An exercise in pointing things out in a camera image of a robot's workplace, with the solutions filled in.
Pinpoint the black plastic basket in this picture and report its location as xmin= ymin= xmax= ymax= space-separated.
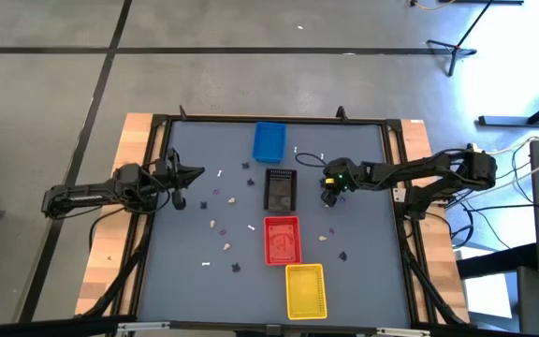
xmin=263 ymin=168 xmax=299 ymax=212

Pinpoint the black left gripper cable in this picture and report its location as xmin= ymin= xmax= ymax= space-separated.
xmin=131 ymin=186 xmax=173 ymax=216

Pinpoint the blue plastic basket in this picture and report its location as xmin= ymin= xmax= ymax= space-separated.
xmin=252 ymin=121 xmax=288 ymax=164

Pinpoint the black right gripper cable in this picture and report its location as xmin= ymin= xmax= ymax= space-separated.
xmin=294 ymin=152 xmax=328 ymax=169

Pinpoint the red plastic basket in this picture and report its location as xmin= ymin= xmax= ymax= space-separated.
xmin=263 ymin=215 xmax=303 ymax=267

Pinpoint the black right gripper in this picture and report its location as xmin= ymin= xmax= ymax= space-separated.
xmin=321 ymin=157 xmax=366 ymax=209

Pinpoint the aluminium camera mount bar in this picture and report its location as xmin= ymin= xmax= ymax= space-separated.
xmin=117 ymin=320 xmax=432 ymax=337

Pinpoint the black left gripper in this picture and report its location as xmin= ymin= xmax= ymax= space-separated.
xmin=155 ymin=148 xmax=206 ymax=212

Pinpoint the black metal table frame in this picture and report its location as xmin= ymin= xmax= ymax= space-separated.
xmin=76 ymin=105 xmax=470 ymax=329

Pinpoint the yellow plastic basket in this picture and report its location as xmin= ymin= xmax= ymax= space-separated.
xmin=284 ymin=263 xmax=329 ymax=321

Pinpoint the black tripod stand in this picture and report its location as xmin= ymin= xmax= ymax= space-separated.
xmin=426 ymin=0 xmax=495 ymax=78

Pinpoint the yellow floor cable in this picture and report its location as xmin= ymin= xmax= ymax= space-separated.
xmin=409 ymin=0 xmax=459 ymax=11

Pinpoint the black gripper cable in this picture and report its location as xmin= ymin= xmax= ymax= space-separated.
xmin=131 ymin=186 xmax=173 ymax=216
xmin=294 ymin=152 xmax=328 ymax=169

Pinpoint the white cable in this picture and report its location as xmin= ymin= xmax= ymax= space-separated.
xmin=474 ymin=125 xmax=539 ymax=156

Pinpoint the black desk foot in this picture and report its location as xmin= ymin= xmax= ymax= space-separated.
xmin=456 ymin=242 xmax=538 ymax=280
xmin=478 ymin=91 xmax=539 ymax=128

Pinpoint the black floor cable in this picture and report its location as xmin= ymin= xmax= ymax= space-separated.
xmin=463 ymin=201 xmax=539 ymax=212

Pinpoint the black left arm base cable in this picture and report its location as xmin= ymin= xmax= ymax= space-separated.
xmin=88 ymin=205 xmax=128 ymax=254

